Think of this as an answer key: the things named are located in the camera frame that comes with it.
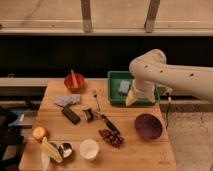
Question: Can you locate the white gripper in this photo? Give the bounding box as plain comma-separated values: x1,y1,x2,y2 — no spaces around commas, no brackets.
125,79,155,106

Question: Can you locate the yellow banana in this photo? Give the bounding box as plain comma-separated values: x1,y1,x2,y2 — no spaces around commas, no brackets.
41,137,63,163

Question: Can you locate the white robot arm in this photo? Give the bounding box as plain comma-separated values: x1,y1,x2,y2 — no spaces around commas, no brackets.
125,49,213,106

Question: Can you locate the purple bowl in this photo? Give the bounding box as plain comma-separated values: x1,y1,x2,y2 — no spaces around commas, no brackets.
135,113,163,141

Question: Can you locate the red bowl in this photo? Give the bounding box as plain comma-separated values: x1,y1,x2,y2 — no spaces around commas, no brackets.
64,73,85,92

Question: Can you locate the blue sponge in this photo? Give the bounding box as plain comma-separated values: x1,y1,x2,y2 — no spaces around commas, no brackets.
118,80,130,94

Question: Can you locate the silver fork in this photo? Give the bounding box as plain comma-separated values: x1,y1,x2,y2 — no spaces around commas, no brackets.
92,90,100,112

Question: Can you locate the brown grape bunch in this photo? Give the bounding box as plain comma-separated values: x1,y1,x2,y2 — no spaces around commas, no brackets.
99,129,124,148

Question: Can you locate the black binder clip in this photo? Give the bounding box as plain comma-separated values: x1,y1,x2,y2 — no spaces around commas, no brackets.
83,108,94,122

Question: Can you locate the red spatula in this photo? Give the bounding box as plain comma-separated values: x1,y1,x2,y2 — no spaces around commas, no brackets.
70,69,78,88

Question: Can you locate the black rectangular block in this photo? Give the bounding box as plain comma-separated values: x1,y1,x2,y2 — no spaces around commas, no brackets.
62,107,80,124

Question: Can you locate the white cup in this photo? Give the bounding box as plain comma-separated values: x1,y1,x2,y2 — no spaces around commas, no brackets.
79,139,99,161

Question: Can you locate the blue crumpled cloth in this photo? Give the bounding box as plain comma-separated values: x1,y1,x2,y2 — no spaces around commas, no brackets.
54,94,81,107

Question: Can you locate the silver metal cup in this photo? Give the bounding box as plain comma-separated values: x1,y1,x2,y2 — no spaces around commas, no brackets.
58,143,73,159

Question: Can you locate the red apple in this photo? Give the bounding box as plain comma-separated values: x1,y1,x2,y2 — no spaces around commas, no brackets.
32,126,49,142

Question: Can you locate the dark handled knife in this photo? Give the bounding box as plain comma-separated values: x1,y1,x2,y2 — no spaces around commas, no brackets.
94,111,120,135

